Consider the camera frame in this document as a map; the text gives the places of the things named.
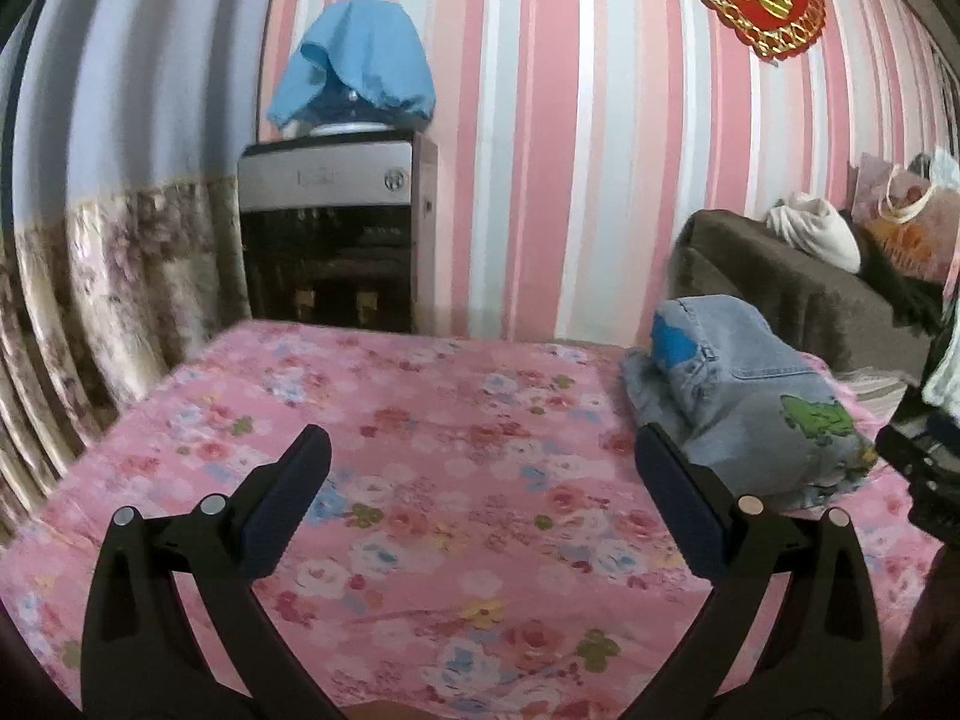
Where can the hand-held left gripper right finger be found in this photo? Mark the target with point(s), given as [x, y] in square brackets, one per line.
[679, 502]

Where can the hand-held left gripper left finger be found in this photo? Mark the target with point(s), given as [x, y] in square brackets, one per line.
[281, 510]

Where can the blue denim jacket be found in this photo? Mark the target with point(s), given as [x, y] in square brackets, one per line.
[742, 397]

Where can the striped cloth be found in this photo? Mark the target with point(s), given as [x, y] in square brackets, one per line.
[877, 390]

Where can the pink floral bed sheet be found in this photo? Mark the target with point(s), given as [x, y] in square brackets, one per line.
[450, 465]

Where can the black cloth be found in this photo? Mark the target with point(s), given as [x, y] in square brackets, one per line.
[900, 292]

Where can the pink printed gift bag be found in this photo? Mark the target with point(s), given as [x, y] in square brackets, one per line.
[915, 232]

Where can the brown blanket covered furniture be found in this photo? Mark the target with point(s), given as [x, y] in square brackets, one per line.
[765, 277]

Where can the white cloth bundle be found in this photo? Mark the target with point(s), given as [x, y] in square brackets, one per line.
[821, 232]

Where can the white quilted cloth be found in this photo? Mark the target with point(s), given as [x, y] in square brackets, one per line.
[941, 165]

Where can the silver black water dispenser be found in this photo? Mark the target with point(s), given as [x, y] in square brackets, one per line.
[322, 187]

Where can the blue curtain with floral hem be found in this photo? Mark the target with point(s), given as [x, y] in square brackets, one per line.
[112, 202]

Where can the clear water jug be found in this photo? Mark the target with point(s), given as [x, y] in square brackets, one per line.
[349, 101]

